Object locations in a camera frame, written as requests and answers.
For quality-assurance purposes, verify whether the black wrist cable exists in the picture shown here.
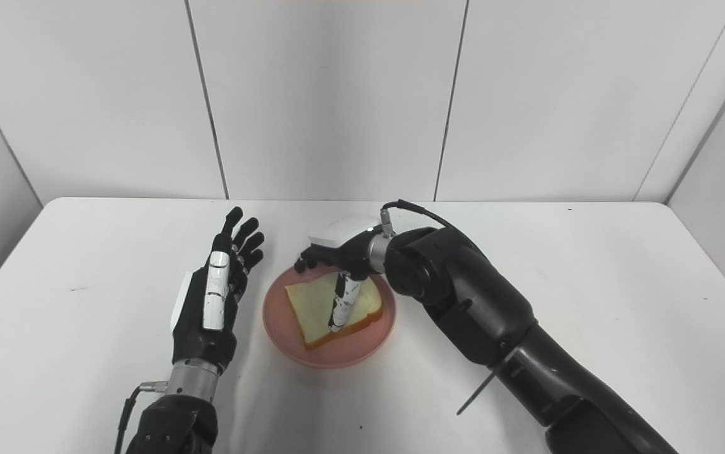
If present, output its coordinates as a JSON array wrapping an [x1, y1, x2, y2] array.
[[380, 199, 464, 239], [114, 380, 169, 454]]

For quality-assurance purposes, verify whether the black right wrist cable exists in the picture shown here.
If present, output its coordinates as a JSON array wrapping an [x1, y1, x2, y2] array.
[[380, 199, 464, 239]]

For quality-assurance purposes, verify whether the slice of white bread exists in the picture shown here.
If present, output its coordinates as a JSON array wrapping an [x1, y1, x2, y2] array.
[[284, 276, 384, 351]]

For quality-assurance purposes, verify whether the pink round plate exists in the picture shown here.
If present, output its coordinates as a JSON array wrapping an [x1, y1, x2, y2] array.
[[262, 265, 397, 370]]

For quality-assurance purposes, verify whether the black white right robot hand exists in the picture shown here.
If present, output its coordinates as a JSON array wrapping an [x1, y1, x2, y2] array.
[[293, 216, 388, 334]]

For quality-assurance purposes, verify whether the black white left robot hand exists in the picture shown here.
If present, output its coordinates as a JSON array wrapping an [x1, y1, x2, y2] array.
[[170, 207, 265, 376]]

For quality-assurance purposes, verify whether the thin black cable tie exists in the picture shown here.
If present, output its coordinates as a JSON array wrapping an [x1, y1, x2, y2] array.
[[456, 368, 497, 416]]

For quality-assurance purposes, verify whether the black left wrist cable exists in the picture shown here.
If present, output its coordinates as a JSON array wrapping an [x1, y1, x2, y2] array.
[[114, 380, 169, 454]]

